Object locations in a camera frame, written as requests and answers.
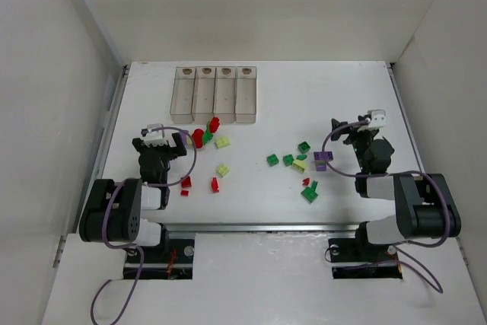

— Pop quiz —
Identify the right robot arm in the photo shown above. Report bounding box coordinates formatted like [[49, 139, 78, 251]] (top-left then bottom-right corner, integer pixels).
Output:
[[324, 110, 462, 249]]

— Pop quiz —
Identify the red round lego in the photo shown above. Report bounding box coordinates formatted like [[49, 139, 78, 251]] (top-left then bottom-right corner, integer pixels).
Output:
[[191, 129, 205, 149]]

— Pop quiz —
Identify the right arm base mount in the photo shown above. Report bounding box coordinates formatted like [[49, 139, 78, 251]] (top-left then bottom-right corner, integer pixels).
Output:
[[325, 237, 403, 279]]

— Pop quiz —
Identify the green lego top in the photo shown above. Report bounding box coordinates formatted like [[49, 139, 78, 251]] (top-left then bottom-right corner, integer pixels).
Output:
[[298, 141, 310, 154]]

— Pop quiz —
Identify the red tall lego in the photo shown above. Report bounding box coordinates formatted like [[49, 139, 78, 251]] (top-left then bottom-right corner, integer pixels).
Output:
[[211, 177, 219, 193]]

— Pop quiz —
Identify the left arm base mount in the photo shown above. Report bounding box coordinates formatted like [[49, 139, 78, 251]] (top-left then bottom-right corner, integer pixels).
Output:
[[139, 237, 195, 280]]

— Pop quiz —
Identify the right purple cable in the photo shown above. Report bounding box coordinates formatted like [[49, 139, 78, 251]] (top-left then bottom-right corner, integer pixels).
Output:
[[321, 120, 457, 295]]

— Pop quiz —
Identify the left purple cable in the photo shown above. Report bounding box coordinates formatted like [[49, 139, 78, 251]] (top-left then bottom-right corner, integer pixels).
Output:
[[89, 125, 198, 325]]

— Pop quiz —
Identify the yellow sloped lego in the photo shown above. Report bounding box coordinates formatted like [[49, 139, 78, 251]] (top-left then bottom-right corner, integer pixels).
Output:
[[291, 159, 307, 173]]

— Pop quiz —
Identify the aluminium rail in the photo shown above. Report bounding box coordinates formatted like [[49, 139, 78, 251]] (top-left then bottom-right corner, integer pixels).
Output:
[[164, 223, 358, 234]]

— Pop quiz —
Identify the red square lego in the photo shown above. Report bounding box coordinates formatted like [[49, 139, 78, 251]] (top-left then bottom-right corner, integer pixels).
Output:
[[181, 176, 192, 189]]

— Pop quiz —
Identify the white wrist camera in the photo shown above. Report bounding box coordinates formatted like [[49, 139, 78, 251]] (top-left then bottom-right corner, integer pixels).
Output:
[[366, 110, 387, 130], [141, 123, 168, 147]]

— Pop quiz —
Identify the purple cable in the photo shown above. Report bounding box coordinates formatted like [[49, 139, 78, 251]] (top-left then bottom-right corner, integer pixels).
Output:
[[89, 125, 198, 325], [321, 120, 457, 295]]

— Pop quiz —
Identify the purple lego stack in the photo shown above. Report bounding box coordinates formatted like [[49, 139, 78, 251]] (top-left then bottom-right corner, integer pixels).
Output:
[[314, 151, 333, 172]]

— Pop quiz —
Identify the yellow lego upper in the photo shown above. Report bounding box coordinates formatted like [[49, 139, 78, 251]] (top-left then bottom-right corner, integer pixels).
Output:
[[215, 136, 231, 149]]

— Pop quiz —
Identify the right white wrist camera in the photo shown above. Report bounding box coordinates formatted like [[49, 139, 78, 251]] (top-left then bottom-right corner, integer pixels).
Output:
[[366, 110, 387, 130]]

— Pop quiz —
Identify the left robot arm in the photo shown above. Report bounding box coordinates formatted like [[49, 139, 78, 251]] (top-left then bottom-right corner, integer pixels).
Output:
[[78, 125, 189, 248]]

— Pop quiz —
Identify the green lego plate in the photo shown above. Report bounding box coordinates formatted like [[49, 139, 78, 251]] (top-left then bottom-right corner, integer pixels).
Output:
[[301, 180, 318, 203]]

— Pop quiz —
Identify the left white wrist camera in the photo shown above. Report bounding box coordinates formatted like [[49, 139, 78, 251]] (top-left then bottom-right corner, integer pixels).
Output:
[[141, 123, 168, 147]]

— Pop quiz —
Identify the red lego piece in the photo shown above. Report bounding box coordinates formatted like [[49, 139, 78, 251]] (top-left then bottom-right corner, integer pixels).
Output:
[[208, 117, 220, 134]]

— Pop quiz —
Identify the yellow lego lower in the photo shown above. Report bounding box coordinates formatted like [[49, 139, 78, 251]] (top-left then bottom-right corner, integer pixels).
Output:
[[216, 164, 230, 177]]

